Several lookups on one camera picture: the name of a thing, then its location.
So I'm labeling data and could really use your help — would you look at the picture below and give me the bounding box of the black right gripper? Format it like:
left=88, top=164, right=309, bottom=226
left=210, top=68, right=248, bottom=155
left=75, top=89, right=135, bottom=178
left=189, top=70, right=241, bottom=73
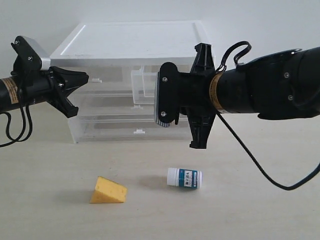
left=177, top=42, right=216, bottom=150

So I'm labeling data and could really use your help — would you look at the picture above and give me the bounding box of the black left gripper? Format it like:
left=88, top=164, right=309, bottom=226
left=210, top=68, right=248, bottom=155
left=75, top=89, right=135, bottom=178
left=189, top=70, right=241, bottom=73
left=47, top=66, right=89, bottom=118

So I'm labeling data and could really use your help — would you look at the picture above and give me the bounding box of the clear drawer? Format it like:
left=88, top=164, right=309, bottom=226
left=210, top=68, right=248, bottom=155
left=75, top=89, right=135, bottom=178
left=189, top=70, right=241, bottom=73
left=68, top=115, right=192, bottom=143
left=71, top=66, right=132, bottom=93
left=131, top=65, right=160, bottom=105
left=73, top=95, right=154, bottom=116

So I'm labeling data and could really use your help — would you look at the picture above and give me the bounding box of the white blue-labelled pill bottle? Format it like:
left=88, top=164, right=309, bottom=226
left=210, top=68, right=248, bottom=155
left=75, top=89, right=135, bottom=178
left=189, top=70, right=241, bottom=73
left=166, top=167, right=203, bottom=190

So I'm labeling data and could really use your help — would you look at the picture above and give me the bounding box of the yellow cheese wedge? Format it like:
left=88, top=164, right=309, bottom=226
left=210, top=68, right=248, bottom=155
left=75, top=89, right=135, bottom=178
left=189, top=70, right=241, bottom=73
left=90, top=176, right=128, bottom=204

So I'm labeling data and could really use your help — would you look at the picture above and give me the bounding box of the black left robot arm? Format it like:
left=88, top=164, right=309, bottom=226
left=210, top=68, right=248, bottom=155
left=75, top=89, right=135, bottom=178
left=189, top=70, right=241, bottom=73
left=0, top=66, right=89, bottom=118

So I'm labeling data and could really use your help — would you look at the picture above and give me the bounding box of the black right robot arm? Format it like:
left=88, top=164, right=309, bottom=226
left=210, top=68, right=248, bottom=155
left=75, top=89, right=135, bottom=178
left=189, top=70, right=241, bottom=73
left=178, top=47, right=320, bottom=149

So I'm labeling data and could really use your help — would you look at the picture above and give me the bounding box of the clear bottom drawer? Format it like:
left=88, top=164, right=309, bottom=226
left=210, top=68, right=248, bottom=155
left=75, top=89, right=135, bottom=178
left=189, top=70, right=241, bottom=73
left=68, top=115, right=192, bottom=143

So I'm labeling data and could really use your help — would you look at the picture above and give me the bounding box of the white plastic drawer cabinet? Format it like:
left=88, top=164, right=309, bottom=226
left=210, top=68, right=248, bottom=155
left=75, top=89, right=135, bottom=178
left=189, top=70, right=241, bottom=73
left=50, top=20, right=210, bottom=144

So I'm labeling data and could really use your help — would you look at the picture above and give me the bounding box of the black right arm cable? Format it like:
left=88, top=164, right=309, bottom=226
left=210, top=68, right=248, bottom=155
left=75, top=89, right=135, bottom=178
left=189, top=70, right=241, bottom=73
left=214, top=40, right=320, bottom=191

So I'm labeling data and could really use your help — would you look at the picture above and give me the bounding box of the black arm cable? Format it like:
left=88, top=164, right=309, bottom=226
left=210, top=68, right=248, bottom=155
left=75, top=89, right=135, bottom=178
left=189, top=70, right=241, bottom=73
left=214, top=40, right=320, bottom=191
left=0, top=102, right=34, bottom=148

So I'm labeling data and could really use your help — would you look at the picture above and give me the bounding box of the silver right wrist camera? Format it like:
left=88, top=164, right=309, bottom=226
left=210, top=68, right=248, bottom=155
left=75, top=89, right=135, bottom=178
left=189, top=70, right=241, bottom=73
left=154, top=62, right=179, bottom=128

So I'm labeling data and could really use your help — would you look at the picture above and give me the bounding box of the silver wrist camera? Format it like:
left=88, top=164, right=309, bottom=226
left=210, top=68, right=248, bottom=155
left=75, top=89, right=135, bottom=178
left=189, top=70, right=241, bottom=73
left=11, top=35, right=51, bottom=75
left=154, top=62, right=179, bottom=128

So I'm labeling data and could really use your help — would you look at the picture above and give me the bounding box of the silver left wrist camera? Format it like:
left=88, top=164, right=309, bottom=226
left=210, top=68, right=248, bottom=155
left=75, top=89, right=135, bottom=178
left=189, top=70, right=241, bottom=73
left=11, top=35, right=51, bottom=75

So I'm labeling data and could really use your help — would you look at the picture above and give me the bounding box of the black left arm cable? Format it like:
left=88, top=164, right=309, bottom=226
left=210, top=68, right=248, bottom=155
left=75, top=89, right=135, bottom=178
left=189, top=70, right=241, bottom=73
left=0, top=102, right=34, bottom=148

